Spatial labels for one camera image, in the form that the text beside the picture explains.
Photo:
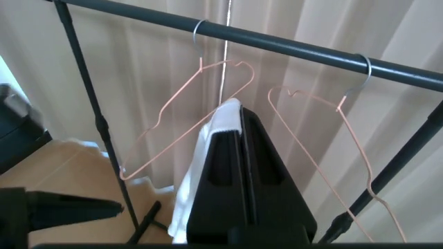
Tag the black clothes rack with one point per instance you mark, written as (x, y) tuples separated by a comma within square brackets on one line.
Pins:
[(277, 43)]

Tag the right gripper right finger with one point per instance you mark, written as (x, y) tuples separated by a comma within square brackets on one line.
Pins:
[(277, 193)]

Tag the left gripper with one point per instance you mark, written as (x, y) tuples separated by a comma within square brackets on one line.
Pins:
[(14, 218)]

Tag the white printed t-shirt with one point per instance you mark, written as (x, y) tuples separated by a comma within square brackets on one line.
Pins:
[(194, 180)]

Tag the pink clothes hanger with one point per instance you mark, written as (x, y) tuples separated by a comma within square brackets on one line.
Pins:
[(200, 65), (342, 103)]

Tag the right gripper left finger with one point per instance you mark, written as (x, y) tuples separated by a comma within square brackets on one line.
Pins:
[(218, 193)]

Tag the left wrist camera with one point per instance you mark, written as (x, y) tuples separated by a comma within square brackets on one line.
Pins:
[(20, 138)]

